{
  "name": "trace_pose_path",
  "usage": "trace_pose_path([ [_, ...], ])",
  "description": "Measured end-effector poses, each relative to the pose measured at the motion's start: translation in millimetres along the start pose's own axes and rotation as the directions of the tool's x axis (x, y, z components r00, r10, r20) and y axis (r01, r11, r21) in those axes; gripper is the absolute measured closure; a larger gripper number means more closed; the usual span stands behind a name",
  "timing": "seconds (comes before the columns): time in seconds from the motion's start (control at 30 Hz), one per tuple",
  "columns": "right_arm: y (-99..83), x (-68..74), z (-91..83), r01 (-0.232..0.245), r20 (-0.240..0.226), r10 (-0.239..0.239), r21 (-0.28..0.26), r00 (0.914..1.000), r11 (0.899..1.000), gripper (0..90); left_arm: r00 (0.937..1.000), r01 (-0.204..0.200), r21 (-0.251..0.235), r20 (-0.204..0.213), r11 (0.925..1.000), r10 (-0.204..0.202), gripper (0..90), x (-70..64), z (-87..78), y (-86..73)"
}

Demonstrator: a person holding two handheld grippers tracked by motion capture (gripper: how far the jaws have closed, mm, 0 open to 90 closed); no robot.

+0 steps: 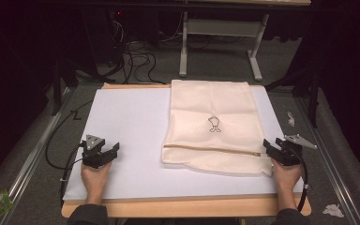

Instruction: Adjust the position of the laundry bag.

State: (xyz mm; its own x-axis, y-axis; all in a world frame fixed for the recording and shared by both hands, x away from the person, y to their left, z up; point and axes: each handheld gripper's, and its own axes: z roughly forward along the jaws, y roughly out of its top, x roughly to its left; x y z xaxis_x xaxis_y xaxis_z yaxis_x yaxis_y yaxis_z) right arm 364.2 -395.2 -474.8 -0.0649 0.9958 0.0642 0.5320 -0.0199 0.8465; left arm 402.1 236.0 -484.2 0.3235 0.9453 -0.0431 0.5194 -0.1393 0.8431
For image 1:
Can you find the white table mat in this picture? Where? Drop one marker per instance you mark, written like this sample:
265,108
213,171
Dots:
131,125

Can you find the cream mesh laundry bag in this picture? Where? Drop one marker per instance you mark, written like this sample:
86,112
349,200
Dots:
214,125

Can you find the small white paper scrap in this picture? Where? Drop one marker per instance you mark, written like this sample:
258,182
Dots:
291,119

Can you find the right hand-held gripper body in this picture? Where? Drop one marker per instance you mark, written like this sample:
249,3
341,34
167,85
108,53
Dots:
290,151

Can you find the person's right hand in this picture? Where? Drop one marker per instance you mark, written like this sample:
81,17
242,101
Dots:
286,178

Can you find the crumpled white tissue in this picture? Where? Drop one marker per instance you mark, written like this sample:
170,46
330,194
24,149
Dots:
332,211

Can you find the metal floor rail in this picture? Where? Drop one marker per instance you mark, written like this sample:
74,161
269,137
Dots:
34,153
331,162

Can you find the wooden table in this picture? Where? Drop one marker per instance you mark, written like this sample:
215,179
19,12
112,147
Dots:
181,207

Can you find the white frame desk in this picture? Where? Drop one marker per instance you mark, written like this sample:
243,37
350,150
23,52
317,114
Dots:
222,28

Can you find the black stand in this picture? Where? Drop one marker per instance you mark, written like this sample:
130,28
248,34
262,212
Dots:
313,100
57,84

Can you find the person's left hand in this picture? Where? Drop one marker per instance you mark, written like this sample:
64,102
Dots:
94,179

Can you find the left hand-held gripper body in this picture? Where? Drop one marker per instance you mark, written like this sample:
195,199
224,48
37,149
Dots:
92,154

